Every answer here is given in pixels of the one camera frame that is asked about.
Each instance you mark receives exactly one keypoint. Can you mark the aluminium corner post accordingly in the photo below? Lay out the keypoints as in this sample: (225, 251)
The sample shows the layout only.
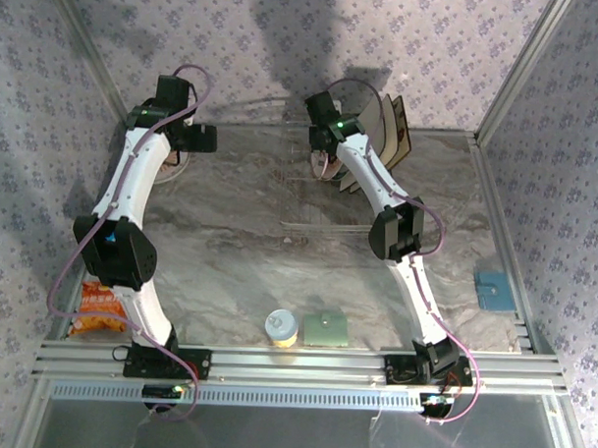
(92, 54)
(523, 69)

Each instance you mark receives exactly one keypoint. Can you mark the blue square pad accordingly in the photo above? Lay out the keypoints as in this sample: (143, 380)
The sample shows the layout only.
(495, 292)

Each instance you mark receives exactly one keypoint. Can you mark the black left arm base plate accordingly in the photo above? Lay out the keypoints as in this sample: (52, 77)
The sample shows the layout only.
(204, 365)

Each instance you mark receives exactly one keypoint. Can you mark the orange snack bag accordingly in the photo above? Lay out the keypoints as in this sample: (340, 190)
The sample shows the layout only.
(97, 305)

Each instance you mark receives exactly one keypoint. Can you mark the aluminium front frame rail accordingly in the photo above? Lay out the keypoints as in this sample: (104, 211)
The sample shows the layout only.
(299, 366)

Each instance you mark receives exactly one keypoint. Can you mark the aluminium side frame rail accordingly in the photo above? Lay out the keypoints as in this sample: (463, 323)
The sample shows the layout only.
(497, 216)

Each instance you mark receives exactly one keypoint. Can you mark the green square pad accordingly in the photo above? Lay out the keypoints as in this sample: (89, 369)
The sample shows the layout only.
(325, 330)

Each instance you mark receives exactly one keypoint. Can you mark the round orange sunburst plate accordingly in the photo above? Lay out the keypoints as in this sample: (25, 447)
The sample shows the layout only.
(175, 173)

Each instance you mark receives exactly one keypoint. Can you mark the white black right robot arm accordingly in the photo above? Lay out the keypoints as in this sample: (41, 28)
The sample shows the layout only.
(365, 167)

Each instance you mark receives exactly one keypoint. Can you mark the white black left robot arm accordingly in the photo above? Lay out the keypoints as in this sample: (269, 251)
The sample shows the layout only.
(134, 169)

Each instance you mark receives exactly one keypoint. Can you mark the black controller board with LED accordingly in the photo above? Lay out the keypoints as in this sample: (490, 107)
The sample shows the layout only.
(160, 391)
(435, 402)

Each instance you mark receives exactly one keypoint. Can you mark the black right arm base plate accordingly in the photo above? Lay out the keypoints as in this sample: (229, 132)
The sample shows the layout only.
(394, 372)

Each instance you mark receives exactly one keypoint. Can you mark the square floral plate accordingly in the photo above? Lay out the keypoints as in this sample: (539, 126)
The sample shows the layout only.
(400, 139)

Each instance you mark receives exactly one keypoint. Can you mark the yellow can with grey lid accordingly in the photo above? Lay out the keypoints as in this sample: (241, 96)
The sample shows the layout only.
(281, 326)

